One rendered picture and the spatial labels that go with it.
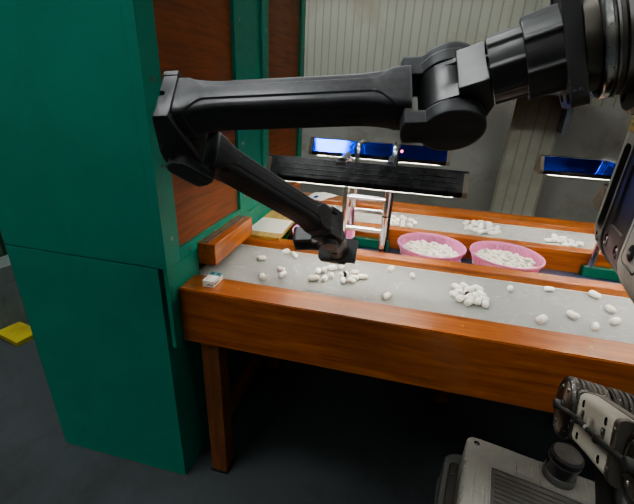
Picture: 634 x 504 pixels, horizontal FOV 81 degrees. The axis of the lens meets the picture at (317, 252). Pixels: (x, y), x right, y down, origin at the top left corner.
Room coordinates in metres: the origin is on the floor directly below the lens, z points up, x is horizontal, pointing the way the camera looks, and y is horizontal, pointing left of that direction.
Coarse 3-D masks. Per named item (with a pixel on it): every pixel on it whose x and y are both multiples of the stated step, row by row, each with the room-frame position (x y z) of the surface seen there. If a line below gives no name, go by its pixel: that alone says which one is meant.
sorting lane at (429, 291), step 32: (256, 256) 1.24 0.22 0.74; (288, 256) 1.26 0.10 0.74; (288, 288) 1.02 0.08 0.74; (320, 288) 1.03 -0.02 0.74; (352, 288) 1.04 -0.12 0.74; (384, 288) 1.05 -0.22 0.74; (416, 288) 1.06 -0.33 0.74; (448, 288) 1.07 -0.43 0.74; (512, 320) 0.90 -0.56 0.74; (576, 320) 0.92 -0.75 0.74; (608, 320) 0.93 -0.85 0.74
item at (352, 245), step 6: (348, 240) 0.93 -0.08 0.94; (354, 240) 0.93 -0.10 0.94; (348, 246) 0.92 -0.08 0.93; (354, 246) 0.92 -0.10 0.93; (324, 252) 0.92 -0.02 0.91; (330, 252) 0.87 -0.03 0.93; (342, 252) 0.87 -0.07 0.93; (348, 252) 0.91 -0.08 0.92; (354, 252) 0.91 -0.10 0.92; (324, 258) 0.91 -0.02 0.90; (330, 258) 0.91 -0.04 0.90; (336, 258) 0.90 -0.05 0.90; (342, 258) 0.90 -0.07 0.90; (348, 258) 0.90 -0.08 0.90; (354, 258) 0.90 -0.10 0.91
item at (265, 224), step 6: (258, 222) 1.51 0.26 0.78; (264, 222) 1.51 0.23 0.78; (270, 222) 1.52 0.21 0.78; (276, 222) 1.52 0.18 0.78; (282, 222) 1.52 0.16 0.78; (288, 222) 1.53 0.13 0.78; (252, 228) 1.43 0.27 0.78; (258, 228) 1.43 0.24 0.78; (264, 228) 1.44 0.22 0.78; (270, 228) 1.44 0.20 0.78; (276, 228) 1.44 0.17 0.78; (282, 228) 1.45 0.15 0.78
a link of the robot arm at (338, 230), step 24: (216, 144) 0.61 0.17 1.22; (168, 168) 0.56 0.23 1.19; (192, 168) 0.55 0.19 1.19; (216, 168) 0.59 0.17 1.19; (240, 168) 0.62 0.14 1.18; (264, 168) 0.67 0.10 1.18; (264, 192) 0.66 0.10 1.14; (288, 192) 0.70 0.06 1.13; (288, 216) 0.73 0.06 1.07; (312, 216) 0.73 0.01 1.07; (336, 216) 0.80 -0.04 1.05
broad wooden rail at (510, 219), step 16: (304, 192) 2.11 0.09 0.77; (368, 208) 1.92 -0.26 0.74; (400, 208) 1.89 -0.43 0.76; (416, 208) 1.90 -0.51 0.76; (432, 208) 1.92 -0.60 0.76; (448, 208) 1.93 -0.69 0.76; (512, 224) 1.77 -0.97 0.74; (528, 224) 1.76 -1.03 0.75; (544, 224) 1.74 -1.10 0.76; (560, 224) 1.75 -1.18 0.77; (576, 224) 1.76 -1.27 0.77; (592, 224) 1.78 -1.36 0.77
